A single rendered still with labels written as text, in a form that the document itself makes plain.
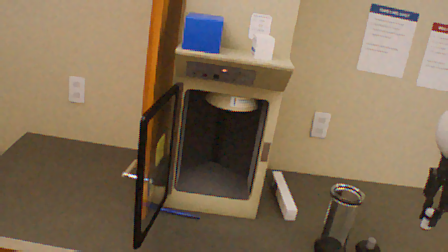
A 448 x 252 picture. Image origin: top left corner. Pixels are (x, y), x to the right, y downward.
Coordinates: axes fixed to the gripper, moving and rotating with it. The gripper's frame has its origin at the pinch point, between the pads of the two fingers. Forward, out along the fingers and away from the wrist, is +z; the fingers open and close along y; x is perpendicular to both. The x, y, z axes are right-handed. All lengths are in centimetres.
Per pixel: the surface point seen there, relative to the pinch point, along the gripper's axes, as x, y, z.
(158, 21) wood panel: -87, -32, -44
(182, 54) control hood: -81, -28, -37
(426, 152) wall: 40, -46, 2
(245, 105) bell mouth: -57, -35, -21
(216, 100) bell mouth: -66, -38, -20
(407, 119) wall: 26, -51, -12
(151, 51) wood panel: -88, -32, -36
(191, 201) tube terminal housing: -70, -35, 15
